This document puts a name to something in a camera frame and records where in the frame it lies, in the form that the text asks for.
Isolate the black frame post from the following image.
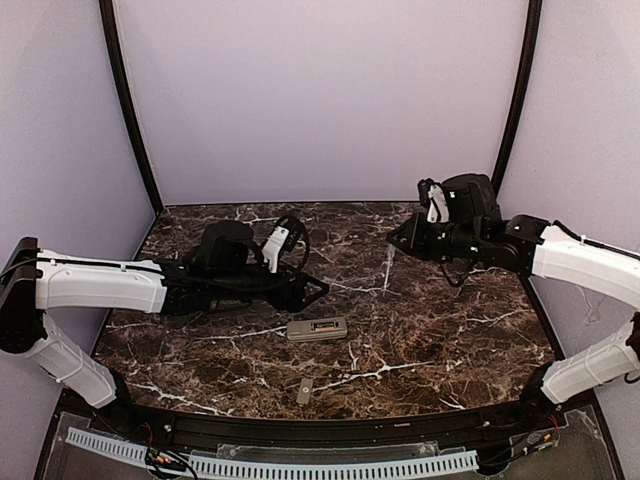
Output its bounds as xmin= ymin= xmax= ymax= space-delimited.
xmin=491 ymin=0 xmax=543 ymax=194
xmin=98 ymin=0 xmax=164 ymax=216

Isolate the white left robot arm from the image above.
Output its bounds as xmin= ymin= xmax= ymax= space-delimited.
xmin=1 ymin=216 xmax=329 ymax=410

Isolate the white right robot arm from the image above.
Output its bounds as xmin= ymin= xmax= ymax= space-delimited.
xmin=387 ymin=174 xmax=639 ymax=408

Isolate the left white cable duct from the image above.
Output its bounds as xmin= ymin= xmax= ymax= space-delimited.
xmin=65 ymin=427 xmax=147 ymax=468

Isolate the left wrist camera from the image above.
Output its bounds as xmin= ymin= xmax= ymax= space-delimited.
xmin=260 ymin=215 xmax=310 ymax=274

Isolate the right white cable duct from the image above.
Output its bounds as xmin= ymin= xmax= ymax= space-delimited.
xmin=189 ymin=451 xmax=479 ymax=480

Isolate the clear handled screwdriver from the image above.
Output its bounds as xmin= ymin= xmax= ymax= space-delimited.
xmin=382 ymin=244 xmax=396 ymax=296

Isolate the white remote control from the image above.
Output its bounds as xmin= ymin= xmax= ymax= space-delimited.
xmin=286 ymin=317 xmax=348 ymax=342

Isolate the right black frame post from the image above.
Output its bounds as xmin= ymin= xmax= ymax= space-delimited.
xmin=491 ymin=0 xmax=543 ymax=194

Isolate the white cable duct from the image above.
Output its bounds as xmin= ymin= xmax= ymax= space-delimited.
xmin=65 ymin=427 xmax=147 ymax=468
xmin=189 ymin=451 xmax=479 ymax=480

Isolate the left black frame post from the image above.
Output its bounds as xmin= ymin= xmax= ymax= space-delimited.
xmin=98 ymin=0 xmax=164 ymax=216

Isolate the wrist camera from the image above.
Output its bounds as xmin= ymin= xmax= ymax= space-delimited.
xmin=260 ymin=215 xmax=310 ymax=274
xmin=417 ymin=178 xmax=450 ymax=223

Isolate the black front rail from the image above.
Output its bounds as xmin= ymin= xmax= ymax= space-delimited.
xmin=149 ymin=407 xmax=526 ymax=454

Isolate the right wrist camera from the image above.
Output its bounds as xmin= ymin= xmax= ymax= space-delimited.
xmin=417 ymin=178 xmax=450 ymax=223

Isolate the grey battery cover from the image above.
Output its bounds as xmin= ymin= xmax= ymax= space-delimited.
xmin=296 ymin=378 xmax=313 ymax=405

